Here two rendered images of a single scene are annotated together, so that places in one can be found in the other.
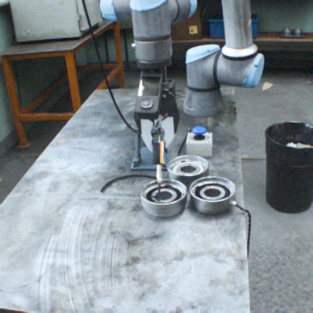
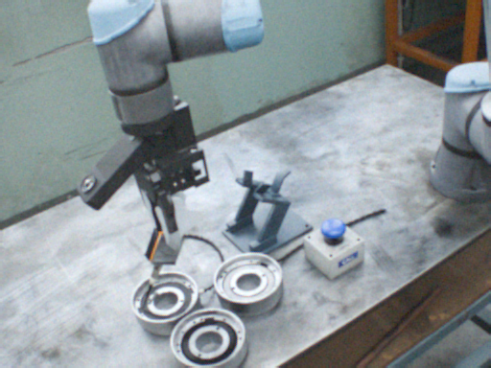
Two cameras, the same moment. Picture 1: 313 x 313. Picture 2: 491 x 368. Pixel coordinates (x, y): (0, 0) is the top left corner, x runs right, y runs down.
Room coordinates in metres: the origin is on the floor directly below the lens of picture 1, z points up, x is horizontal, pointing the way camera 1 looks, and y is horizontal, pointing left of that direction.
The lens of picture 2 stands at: (0.53, -0.57, 1.44)
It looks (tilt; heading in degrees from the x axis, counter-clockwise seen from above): 36 degrees down; 53
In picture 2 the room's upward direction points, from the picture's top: 9 degrees counter-clockwise
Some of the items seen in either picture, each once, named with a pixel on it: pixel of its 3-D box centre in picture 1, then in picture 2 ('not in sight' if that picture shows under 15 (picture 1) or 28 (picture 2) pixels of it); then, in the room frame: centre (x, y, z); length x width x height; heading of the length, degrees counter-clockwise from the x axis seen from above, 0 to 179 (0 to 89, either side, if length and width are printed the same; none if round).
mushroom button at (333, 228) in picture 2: (199, 135); (333, 236); (1.02, -0.13, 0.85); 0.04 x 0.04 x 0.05
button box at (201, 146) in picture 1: (200, 143); (337, 246); (1.03, -0.13, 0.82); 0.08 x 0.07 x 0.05; 170
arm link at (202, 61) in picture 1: (205, 65); (479, 103); (1.35, -0.19, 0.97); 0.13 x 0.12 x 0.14; 58
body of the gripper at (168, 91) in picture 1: (156, 84); (162, 150); (0.82, -0.01, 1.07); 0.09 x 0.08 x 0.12; 171
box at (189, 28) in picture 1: (184, 21); not in sight; (4.45, -0.42, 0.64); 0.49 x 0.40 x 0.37; 85
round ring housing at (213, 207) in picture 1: (212, 195); (210, 345); (0.76, -0.12, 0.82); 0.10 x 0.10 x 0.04
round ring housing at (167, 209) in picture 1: (164, 198); (167, 304); (0.76, -0.01, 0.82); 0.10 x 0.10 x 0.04
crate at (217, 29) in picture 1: (233, 26); not in sight; (4.38, -0.96, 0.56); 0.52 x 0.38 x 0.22; 77
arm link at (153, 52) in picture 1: (151, 49); (142, 98); (0.82, -0.01, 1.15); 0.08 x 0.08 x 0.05
